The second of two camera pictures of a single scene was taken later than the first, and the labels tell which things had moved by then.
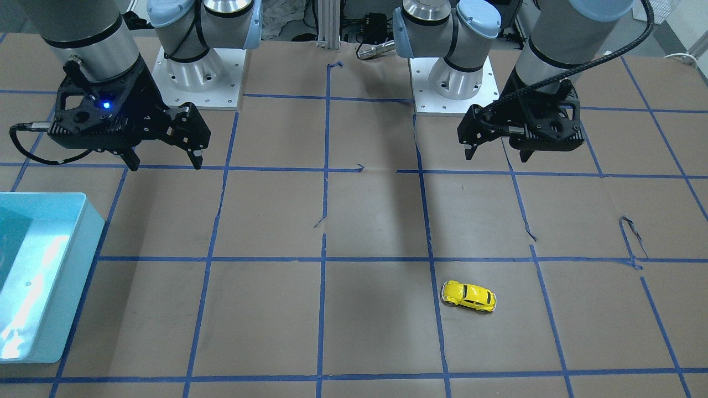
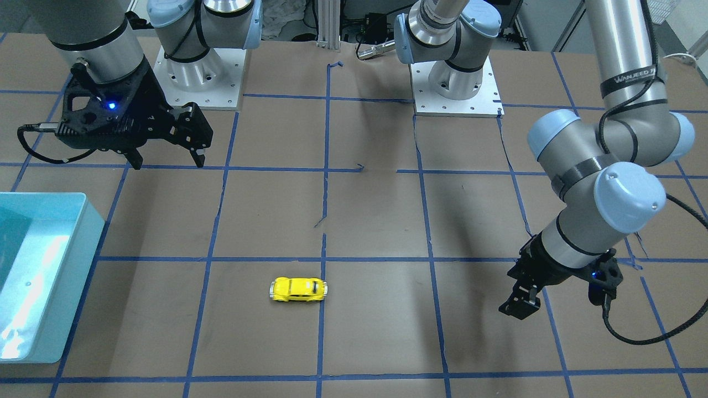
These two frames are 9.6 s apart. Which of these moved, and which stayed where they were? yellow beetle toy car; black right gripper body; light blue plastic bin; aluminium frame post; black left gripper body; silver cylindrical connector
Moved: black left gripper body; yellow beetle toy car
Stayed: silver cylindrical connector; light blue plastic bin; black right gripper body; aluminium frame post
